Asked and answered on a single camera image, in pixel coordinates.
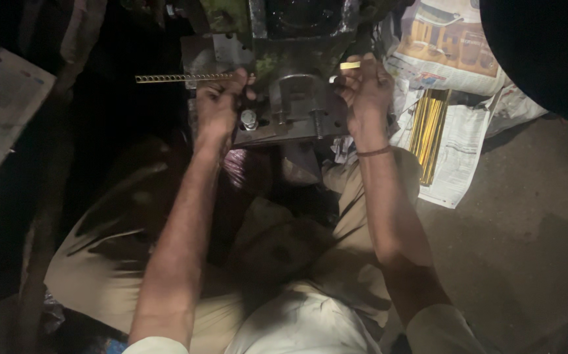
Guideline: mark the person's right hand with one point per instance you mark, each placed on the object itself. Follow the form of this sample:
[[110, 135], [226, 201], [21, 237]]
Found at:
[[368, 93]]

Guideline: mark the person's beige trousers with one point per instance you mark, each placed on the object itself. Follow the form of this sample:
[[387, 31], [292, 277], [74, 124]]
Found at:
[[244, 246]]

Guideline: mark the perforated brass strip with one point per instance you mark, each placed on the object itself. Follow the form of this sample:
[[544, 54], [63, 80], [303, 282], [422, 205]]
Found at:
[[185, 77]]

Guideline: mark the silver hex bolt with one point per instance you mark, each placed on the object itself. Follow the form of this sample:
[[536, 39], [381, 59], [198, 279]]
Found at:
[[249, 119]]

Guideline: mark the newspaper sheets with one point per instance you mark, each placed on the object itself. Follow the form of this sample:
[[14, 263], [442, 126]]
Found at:
[[456, 98]]

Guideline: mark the metal punch press machine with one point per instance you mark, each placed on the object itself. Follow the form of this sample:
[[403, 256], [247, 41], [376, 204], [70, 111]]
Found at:
[[288, 73]]

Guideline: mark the brown wrist thread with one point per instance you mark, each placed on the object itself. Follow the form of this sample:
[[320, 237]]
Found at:
[[373, 152]]

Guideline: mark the pink plastic bag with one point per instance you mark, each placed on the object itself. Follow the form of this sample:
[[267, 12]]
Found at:
[[244, 169]]

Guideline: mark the threaded steel stud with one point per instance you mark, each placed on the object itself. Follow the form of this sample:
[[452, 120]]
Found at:
[[318, 123]]

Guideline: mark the bundle of brass strips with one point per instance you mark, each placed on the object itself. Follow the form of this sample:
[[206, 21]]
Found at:
[[429, 130]]

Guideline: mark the person's left fingers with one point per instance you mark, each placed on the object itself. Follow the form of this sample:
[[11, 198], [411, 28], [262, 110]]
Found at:
[[227, 84]]

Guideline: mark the large black round object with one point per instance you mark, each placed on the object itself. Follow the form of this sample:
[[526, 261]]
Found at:
[[544, 49]]

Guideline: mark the person's white shirt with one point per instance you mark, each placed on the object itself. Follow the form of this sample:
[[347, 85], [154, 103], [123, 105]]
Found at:
[[313, 324]]

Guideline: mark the person's left hand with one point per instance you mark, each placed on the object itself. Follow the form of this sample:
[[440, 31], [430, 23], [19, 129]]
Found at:
[[217, 105]]

